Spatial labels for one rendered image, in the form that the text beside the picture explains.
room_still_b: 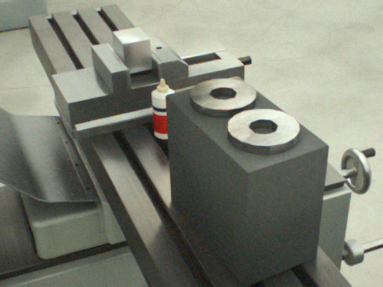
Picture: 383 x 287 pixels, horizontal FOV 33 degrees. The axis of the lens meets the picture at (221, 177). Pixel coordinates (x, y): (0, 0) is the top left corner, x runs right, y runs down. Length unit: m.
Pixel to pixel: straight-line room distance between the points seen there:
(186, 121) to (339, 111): 2.35
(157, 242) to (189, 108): 0.20
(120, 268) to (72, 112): 0.32
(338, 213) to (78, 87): 0.62
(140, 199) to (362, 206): 1.65
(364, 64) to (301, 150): 2.89
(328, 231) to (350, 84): 2.03
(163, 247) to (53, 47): 0.74
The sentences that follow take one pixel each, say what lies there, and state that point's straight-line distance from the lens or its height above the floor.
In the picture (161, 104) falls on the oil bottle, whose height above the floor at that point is 1.01.
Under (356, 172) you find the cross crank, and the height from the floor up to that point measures 0.64.
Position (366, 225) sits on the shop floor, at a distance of 2.50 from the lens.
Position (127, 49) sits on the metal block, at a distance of 1.19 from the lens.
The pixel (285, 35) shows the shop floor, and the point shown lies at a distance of 3.97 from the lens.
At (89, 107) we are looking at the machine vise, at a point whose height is 0.99.
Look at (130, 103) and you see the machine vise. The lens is 1.21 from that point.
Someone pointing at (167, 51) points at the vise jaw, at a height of 1.04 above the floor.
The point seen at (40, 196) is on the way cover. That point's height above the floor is 0.89.
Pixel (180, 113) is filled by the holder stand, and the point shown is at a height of 1.11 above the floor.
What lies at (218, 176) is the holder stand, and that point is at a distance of 0.83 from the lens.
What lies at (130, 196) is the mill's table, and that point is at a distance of 1.04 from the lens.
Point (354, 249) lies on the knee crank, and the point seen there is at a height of 0.54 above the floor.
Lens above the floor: 1.55
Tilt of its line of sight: 35 degrees down
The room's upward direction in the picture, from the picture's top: straight up
